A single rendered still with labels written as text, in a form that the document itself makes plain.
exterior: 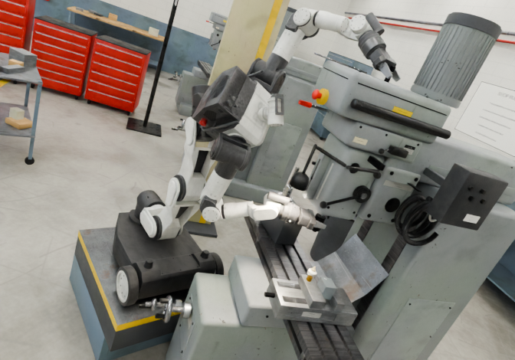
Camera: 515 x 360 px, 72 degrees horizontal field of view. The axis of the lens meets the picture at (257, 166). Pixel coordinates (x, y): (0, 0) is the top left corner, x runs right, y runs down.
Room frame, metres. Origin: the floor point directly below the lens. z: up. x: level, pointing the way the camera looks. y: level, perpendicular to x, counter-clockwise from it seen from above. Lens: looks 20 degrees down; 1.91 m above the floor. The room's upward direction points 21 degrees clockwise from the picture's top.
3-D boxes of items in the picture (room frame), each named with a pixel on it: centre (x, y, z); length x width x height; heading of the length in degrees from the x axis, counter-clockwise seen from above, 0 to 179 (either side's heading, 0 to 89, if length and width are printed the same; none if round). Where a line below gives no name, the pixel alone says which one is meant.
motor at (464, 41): (1.56, -0.58, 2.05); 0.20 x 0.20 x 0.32
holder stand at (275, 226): (1.75, -0.22, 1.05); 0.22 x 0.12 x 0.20; 31
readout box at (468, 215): (1.27, -0.75, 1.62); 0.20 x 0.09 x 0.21; 113
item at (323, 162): (1.42, -0.24, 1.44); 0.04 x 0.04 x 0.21; 23
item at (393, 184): (1.54, -0.53, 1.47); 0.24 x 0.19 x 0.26; 23
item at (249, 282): (1.47, -0.35, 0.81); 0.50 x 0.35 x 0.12; 113
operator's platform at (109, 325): (1.82, 0.40, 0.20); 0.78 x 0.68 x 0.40; 45
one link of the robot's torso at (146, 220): (1.85, 0.42, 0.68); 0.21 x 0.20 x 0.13; 45
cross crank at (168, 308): (1.27, 0.12, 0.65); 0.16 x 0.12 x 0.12; 113
